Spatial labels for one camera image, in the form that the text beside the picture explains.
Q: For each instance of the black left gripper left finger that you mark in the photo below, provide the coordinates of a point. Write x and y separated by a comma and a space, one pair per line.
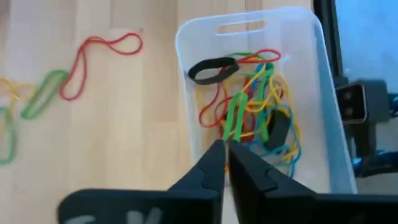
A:
186, 205

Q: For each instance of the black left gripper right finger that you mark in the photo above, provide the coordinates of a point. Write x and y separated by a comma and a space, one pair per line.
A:
280, 208

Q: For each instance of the thin yellow rubber band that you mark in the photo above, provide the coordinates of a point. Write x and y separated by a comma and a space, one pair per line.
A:
297, 124
12, 88

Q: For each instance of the blue rubber band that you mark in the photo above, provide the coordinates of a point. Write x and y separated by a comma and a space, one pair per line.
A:
256, 77

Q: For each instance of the clear plastic bin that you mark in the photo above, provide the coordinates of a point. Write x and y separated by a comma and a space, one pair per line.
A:
311, 62

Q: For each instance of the wide green rubber band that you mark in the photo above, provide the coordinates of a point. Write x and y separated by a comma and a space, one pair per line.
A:
63, 73

